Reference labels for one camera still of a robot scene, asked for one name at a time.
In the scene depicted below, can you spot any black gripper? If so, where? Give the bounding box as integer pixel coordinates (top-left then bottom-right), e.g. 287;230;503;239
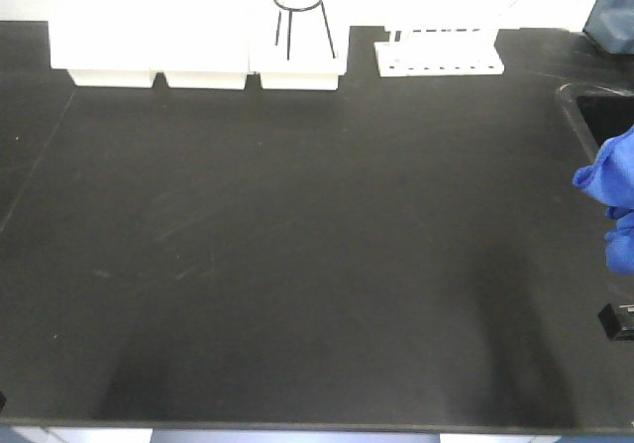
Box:
598;303;634;341

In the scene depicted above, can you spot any blue cloth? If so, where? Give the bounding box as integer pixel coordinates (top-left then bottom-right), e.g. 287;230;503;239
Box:
573;127;633;275

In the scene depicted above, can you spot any black sink basin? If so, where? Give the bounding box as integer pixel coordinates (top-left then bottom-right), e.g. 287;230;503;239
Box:
557;83;633;162

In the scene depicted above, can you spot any blue grey bin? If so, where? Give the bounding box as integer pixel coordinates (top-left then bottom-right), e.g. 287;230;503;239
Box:
583;0;633;55

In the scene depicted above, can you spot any white test tube rack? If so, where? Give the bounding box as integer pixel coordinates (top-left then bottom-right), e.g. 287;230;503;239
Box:
373;26;505;77

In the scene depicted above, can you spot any white middle storage bin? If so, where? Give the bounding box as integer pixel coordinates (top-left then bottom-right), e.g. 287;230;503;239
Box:
150;0;250;90

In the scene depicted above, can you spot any white left storage bin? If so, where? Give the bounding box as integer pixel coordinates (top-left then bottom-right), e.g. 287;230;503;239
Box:
48;0;157;88

